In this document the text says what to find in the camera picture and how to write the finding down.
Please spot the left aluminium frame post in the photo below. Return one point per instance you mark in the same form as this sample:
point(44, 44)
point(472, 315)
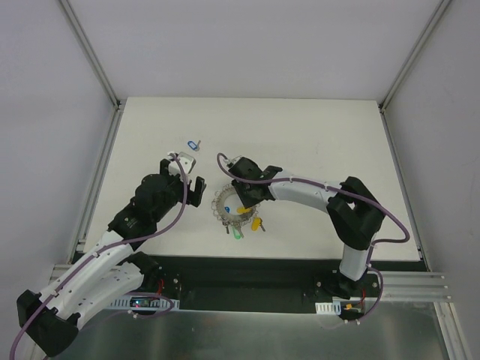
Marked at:
point(88, 50)

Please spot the left side frame rail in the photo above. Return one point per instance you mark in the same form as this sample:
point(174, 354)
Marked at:
point(82, 228)

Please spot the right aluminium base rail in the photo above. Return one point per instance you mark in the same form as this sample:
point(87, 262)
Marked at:
point(415, 286)

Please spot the aluminium frame post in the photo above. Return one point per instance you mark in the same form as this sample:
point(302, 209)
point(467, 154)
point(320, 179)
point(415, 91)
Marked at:
point(88, 50)
point(421, 42)

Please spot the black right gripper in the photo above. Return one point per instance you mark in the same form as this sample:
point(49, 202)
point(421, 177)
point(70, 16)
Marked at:
point(244, 193)

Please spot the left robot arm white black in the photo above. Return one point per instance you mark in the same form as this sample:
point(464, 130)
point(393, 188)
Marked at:
point(53, 317)

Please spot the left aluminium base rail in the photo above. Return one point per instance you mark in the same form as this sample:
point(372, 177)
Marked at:
point(63, 278)

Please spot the silver key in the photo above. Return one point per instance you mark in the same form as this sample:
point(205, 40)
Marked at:
point(226, 226)

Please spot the green key tag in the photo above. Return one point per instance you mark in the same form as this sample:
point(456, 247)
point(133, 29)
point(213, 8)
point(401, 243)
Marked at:
point(236, 233)

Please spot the frame rail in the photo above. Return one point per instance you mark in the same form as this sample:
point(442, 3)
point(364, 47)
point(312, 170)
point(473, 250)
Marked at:
point(82, 228)
point(406, 199)

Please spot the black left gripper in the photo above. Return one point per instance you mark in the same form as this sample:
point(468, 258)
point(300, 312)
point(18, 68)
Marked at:
point(184, 184)

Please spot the blue tagged key on table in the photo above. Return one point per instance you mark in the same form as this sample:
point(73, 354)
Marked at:
point(195, 146)

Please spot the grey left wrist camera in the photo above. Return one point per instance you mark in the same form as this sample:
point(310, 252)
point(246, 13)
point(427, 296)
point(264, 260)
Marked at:
point(180, 160)

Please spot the left white cable duct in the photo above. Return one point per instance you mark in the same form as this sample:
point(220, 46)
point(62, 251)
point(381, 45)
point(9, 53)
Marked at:
point(143, 303)

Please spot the right aluminium frame post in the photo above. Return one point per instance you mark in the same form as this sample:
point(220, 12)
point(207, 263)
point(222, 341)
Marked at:
point(421, 42)

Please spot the right side frame rail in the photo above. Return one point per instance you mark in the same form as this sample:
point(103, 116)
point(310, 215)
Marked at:
point(406, 199)

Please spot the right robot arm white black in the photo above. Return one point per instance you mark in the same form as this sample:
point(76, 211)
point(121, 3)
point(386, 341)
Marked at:
point(354, 217)

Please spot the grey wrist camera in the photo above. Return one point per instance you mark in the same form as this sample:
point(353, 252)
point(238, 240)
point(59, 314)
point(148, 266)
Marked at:
point(233, 161)
point(180, 160)

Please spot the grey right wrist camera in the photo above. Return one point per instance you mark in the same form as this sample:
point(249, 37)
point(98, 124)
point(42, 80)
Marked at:
point(233, 161)

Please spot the white cable duct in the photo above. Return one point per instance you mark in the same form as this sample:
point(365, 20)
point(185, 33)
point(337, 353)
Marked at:
point(143, 303)
point(328, 308)

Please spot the large metal keyring with rings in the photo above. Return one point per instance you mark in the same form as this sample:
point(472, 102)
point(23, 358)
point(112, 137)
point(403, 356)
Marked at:
point(227, 196)

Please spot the right white cable duct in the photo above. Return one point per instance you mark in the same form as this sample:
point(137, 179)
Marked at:
point(328, 308)

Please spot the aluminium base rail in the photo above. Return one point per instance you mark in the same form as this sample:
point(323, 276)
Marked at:
point(415, 286)
point(63, 278)

